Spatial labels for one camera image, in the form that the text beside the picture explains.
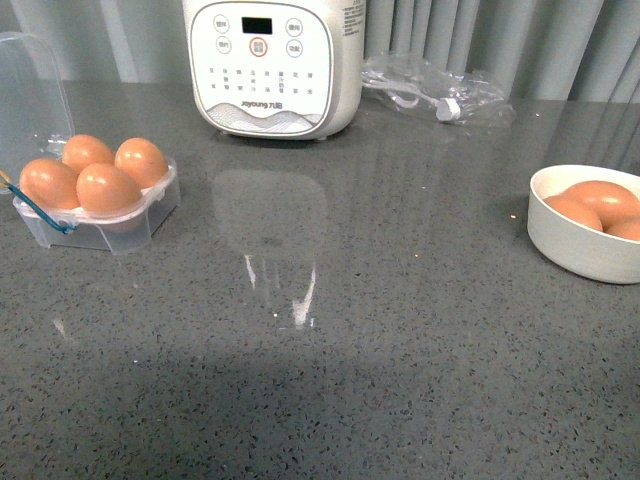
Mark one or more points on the white Joyoung soymilk maker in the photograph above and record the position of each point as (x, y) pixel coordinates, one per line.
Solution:
(288, 70)

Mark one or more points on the brown egg in bowl right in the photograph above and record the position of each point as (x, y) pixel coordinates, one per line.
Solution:
(628, 229)

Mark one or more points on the white power cord plug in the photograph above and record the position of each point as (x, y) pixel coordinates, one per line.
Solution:
(407, 97)

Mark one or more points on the clear plastic bag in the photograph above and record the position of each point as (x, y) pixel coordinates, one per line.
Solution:
(483, 102)

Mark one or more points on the brown egg in bowl left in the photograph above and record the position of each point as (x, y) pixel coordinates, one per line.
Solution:
(575, 211)

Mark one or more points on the brown egg back left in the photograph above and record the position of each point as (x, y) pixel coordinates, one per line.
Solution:
(82, 150)

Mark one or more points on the brown egg front left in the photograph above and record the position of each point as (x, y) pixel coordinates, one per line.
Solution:
(50, 184)

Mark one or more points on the blue rubber band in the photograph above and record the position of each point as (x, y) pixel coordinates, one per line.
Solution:
(62, 228)

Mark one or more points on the white round bowl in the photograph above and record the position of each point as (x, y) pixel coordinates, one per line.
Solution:
(586, 252)

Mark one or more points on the brown egg in bowl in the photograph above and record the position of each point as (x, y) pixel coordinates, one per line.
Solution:
(628, 229)
(575, 211)
(612, 202)

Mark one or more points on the brown egg back right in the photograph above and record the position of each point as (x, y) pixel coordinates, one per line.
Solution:
(142, 160)

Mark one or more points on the brown egg in bowl middle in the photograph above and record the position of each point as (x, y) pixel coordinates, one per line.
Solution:
(612, 202)

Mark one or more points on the clear plastic egg box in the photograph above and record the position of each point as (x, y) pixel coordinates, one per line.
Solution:
(36, 123)

